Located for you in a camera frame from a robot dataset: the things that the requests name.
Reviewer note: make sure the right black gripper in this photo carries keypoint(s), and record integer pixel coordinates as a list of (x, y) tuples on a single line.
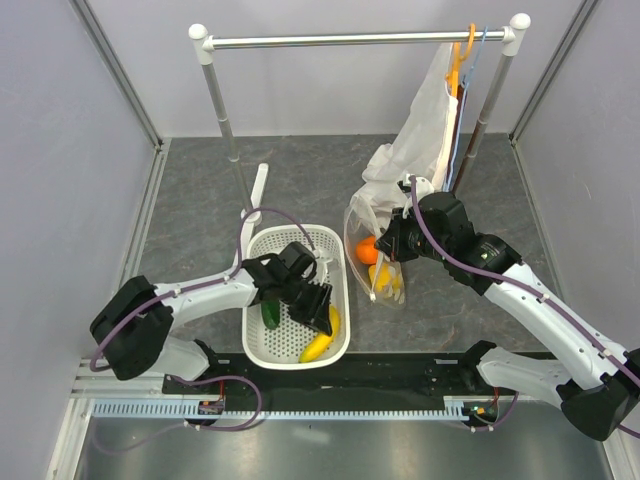
[(391, 242)]

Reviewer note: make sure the yellow banana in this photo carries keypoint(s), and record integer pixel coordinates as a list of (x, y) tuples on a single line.
[(322, 341)]

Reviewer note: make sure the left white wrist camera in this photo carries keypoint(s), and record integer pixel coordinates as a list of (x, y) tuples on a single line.
[(322, 265)]

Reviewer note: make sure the green cucumber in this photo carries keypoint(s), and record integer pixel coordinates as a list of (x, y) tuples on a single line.
[(270, 313)]

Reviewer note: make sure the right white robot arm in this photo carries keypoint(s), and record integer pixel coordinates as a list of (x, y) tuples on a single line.
[(592, 380)]

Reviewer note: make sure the brown hanging cloth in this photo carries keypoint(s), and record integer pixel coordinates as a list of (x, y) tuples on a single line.
[(456, 137)]

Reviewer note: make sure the orange clothes hanger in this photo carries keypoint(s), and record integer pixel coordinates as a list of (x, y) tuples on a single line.
[(458, 57)]

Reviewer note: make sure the clear zip top bag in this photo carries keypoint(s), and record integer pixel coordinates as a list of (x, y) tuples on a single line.
[(359, 223)]

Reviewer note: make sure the yellow bell pepper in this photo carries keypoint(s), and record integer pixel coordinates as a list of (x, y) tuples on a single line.
[(386, 280)]

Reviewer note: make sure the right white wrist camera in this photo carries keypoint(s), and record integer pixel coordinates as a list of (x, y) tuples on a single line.
[(421, 188)]

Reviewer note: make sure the orange fruit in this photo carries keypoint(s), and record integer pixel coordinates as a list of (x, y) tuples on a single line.
[(366, 252)]

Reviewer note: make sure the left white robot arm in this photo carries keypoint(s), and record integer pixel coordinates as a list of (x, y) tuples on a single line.
[(133, 331)]

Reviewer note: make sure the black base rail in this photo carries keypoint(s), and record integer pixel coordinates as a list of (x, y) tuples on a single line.
[(360, 381)]

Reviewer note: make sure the white perforated plastic basket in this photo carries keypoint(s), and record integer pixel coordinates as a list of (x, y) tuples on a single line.
[(280, 349)]

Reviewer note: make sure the blue clothes hanger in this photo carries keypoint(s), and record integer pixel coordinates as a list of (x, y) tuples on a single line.
[(468, 76)]

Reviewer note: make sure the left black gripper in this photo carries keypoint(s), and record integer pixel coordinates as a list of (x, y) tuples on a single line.
[(316, 313)]

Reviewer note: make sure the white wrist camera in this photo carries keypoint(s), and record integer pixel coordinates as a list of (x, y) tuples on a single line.
[(421, 188), (322, 265)]

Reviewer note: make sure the white hanging garment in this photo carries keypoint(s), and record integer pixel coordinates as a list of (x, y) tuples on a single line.
[(422, 148)]

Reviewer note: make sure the white slotted cable duct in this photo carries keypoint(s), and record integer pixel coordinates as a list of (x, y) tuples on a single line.
[(453, 410)]

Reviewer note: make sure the white metal clothes rack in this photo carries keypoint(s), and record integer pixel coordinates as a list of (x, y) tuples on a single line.
[(511, 36)]

